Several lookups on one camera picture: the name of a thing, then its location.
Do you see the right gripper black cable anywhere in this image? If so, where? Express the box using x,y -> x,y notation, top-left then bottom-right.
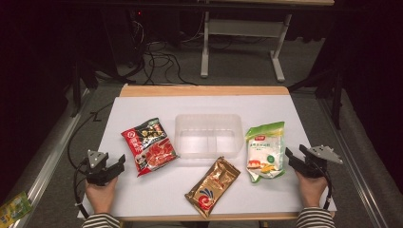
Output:
308,160 -> 334,211

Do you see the green and yellow packet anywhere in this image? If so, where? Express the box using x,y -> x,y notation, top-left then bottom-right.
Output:
0,190 -> 33,228

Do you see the white-framed desk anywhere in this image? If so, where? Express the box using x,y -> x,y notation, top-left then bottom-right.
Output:
200,0 -> 336,84

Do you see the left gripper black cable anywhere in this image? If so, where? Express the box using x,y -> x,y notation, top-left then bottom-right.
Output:
72,157 -> 92,220

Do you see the red and black food packet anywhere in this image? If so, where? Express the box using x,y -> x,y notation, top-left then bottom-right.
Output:
121,117 -> 181,178

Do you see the thin black floor cable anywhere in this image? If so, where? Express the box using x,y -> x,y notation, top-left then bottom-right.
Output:
67,101 -> 114,172

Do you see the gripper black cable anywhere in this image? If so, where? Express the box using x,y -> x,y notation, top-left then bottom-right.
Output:
308,160 -> 334,211
72,157 -> 92,220

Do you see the white and green pouch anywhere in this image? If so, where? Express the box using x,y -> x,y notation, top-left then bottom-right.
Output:
244,121 -> 287,184

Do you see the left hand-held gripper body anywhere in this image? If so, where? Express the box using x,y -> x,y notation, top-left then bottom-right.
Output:
85,149 -> 116,187

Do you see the tangle of black floor cables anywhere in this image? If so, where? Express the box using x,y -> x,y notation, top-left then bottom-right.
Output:
120,10 -> 199,86

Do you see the clear plastic container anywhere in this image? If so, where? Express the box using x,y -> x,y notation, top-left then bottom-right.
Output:
174,113 -> 245,160

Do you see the gold foil packet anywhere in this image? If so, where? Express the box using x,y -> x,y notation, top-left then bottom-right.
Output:
184,156 -> 241,219

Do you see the black stand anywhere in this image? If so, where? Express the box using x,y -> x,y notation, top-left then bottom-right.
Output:
69,58 -> 100,119
287,67 -> 346,131

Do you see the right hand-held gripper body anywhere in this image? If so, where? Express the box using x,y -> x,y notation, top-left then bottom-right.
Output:
297,143 -> 344,179

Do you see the white sheet on table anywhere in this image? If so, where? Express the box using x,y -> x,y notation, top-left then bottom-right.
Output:
77,95 -> 338,219

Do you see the person's left hand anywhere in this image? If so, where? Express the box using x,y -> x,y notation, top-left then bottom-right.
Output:
84,176 -> 119,215

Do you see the person's right hand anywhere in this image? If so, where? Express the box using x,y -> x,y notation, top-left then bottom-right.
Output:
295,170 -> 329,209

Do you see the metal floor rail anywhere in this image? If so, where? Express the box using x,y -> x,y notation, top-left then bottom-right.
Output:
6,88 -> 93,228
317,97 -> 392,228

